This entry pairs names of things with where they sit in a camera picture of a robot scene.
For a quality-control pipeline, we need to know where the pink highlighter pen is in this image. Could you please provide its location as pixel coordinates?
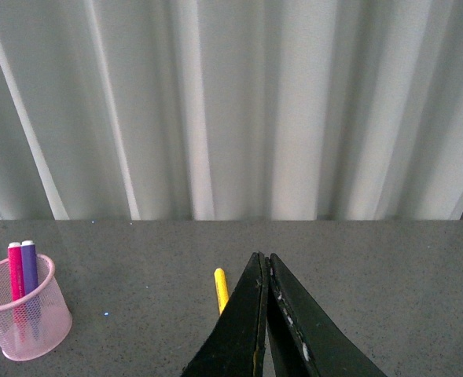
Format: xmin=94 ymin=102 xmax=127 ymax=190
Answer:
xmin=8 ymin=242 xmax=27 ymax=343

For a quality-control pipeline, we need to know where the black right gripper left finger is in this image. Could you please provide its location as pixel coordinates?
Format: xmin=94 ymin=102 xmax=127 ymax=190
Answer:
xmin=182 ymin=252 xmax=269 ymax=376

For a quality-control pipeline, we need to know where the white pleated curtain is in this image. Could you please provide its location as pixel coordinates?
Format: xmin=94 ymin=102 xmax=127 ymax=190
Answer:
xmin=0 ymin=1 xmax=463 ymax=220

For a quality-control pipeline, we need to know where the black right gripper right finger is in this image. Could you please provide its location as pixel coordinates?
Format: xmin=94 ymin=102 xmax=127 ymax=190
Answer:
xmin=266 ymin=254 xmax=384 ymax=376

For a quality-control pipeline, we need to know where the pink mesh cup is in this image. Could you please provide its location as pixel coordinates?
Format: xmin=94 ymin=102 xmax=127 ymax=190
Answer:
xmin=0 ymin=254 xmax=72 ymax=361

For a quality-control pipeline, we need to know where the purple highlighter pen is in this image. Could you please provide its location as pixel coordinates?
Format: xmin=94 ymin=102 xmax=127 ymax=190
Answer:
xmin=20 ymin=240 xmax=41 ymax=339

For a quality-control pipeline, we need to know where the yellow highlighter pen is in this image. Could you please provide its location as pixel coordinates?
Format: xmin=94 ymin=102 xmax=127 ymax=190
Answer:
xmin=214 ymin=268 xmax=229 ymax=314

